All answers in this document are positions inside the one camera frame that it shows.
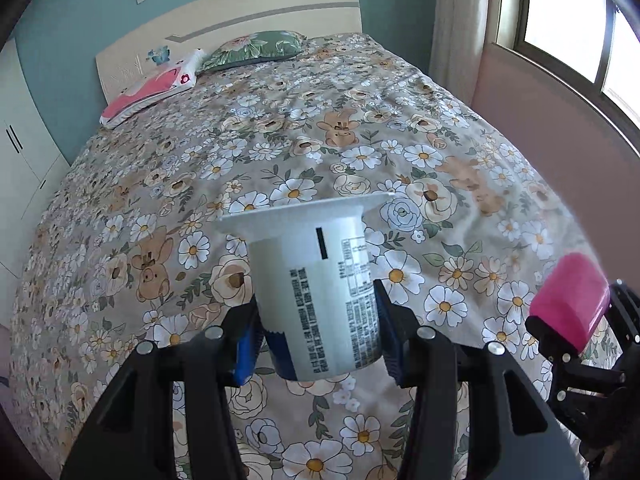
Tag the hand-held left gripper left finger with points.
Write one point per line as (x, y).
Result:
(246, 357)

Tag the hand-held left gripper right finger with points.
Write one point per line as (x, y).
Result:
(390, 340)

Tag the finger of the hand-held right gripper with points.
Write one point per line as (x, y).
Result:
(560, 360)
(625, 312)

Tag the pink rectangular block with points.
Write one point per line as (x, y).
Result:
(570, 300)

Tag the white plastic yogurt cup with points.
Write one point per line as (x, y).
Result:
(310, 270)

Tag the floral bedsheet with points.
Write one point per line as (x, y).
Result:
(300, 125)

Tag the pink and white pillow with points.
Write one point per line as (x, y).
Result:
(150, 90)

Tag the green floral pillow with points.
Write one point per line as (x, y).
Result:
(255, 47)

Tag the butterfly sticker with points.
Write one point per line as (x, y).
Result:
(158, 55)

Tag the cream curtain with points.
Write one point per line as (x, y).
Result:
(460, 25)

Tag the white wardrobe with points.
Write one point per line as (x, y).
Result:
(20, 125)

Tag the light wooden headboard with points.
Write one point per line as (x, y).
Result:
(225, 20)

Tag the window with brown frame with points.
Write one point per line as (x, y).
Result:
(560, 5)

